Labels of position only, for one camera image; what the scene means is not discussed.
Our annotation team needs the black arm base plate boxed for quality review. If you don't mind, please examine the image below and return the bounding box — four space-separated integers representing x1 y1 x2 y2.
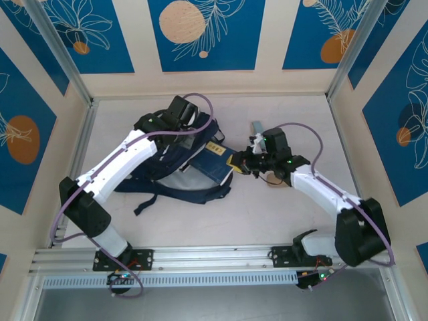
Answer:
270 245 334 268
92 249 154 272

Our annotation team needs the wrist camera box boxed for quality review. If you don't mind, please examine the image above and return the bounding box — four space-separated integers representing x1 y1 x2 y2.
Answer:
249 132 268 154
180 132 199 151

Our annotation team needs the grey-blue eraser block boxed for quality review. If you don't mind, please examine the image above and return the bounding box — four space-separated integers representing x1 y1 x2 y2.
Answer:
250 120 267 138

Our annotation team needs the blue book yellow label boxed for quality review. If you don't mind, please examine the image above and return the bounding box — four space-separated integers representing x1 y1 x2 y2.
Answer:
182 140 235 187

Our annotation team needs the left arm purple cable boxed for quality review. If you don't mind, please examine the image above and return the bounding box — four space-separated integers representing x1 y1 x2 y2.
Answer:
49 92 215 298

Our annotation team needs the grey metal panel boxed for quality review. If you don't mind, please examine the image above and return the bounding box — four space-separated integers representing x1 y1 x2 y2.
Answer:
19 267 412 321

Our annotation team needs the blue poster beige circle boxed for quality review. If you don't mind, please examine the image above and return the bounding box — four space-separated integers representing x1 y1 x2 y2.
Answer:
148 0 267 73

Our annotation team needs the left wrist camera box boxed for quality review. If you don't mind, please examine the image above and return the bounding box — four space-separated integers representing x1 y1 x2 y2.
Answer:
180 132 199 151

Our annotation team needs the blue poster orange circle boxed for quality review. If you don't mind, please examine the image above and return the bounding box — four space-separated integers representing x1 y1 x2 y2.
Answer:
0 46 58 217
282 0 372 71
362 43 428 208

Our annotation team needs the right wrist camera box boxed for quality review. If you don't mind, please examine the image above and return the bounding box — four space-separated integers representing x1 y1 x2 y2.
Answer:
249 132 268 154

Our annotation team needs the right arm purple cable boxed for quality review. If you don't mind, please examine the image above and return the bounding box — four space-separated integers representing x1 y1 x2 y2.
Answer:
276 122 395 292

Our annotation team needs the small electronics board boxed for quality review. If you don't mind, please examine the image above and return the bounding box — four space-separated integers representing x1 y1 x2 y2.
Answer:
106 271 138 285
296 269 335 290

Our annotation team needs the grey slotted cable duct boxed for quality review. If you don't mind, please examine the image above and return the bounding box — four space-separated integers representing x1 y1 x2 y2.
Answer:
41 271 300 289

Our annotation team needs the aluminium table side rail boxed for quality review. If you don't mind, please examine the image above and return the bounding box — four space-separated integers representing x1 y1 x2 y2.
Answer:
326 96 379 242
49 98 100 249

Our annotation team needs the aluminium mounting rail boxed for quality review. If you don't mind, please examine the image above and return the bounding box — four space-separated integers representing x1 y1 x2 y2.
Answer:
28 242 401 275

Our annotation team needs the blue floral wall poster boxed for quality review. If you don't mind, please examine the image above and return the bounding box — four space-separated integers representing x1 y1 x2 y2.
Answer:
347 0 428 91
0 0 71 98
31 0 135 75

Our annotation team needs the aluminium frame post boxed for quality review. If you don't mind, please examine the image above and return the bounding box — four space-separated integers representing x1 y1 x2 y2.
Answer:
25 0 98 108
326 0 392 103

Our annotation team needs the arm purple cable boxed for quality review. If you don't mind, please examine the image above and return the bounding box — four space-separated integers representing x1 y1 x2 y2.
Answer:
276 122 395 292
49 92 215 298

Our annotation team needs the navy blue backpack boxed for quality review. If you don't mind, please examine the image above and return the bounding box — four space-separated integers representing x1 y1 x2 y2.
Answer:
113 112 233 217

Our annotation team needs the beige wooden board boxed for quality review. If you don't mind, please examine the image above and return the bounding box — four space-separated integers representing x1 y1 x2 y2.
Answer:
266 172 290 187

